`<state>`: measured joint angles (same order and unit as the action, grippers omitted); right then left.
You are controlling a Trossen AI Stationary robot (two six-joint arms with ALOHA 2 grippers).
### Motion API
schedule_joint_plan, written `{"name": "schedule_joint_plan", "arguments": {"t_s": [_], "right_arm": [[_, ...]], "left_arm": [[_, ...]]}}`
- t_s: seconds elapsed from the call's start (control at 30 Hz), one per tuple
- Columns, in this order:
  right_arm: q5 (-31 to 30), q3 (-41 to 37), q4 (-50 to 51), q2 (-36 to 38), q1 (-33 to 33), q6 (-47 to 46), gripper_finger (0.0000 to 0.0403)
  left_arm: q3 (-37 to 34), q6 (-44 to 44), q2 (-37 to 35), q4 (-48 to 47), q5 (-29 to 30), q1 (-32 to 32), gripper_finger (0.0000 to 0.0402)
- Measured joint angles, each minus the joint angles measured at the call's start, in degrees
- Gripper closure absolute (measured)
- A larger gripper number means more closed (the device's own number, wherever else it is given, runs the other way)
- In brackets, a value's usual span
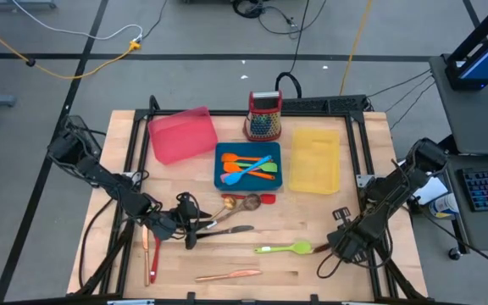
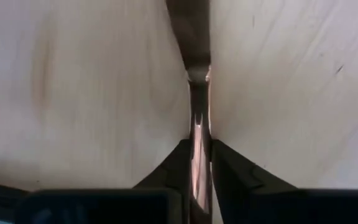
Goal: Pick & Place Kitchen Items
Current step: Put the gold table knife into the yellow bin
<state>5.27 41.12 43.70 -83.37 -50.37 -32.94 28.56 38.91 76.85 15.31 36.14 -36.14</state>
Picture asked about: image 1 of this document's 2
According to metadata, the blue silicone spatula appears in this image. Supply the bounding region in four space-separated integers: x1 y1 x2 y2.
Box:
224 154 273 186

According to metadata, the orange silicone spatula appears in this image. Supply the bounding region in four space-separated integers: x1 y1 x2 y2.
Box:
221 152 270 164
222 162 277 181

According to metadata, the red-handled metal box grater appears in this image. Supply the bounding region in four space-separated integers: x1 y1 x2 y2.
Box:
242 90 284 143

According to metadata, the green silicone spoon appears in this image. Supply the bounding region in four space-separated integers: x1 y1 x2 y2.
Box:
253 240 313 256

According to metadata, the yellow translucent plastic bin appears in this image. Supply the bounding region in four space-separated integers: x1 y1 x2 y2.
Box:
288 128 341 196

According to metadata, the blue plastic bin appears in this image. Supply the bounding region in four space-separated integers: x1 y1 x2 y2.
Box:
213 141 283 192

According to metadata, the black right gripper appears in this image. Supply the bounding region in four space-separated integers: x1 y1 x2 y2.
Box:
326 206 381 264

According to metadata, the yellow power cord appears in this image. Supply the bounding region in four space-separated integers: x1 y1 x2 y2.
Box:
0 14 142 80
338 0 374 97

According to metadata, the gold metal spoon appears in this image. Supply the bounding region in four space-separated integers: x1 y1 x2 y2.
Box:
203 196 237 224

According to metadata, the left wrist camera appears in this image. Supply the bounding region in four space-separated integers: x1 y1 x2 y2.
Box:
176 193 198 228

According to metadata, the white cable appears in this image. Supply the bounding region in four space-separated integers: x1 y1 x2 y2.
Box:
12 0 145 42

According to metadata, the black perforated metal box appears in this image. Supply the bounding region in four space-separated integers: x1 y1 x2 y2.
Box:
280 94 372 114

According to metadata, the white labelled bottle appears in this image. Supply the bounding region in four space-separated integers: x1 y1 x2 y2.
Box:
429 192 460 220

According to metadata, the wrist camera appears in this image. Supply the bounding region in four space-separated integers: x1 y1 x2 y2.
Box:
336 230 362 255
176 193 198 228

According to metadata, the red silicone spatula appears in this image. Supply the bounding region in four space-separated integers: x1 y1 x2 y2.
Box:
220 193 277 206

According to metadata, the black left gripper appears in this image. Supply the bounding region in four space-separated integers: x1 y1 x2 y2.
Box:
175 192 214 251

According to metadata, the black looped cable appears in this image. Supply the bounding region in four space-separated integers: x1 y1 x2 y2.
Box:
274 0 313 100

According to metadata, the pink translucent plastic bin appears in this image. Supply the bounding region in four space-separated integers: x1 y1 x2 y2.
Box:
147 105 219 166

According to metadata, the red silicone spoon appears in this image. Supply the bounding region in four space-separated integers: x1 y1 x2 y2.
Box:
149 236 163 285

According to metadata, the black aluminium table frame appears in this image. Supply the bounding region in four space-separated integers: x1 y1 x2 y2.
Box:
66 95 430 302

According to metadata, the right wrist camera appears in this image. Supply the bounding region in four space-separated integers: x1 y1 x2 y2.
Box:
336 230 362 255

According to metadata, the black coiled cable bundle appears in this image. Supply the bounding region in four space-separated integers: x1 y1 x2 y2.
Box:
230 0 302 39

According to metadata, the black table knife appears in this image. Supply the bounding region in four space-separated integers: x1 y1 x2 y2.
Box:
195 225 255 241

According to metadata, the black mesh controller box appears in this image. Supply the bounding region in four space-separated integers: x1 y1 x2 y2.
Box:
59 114 103 158

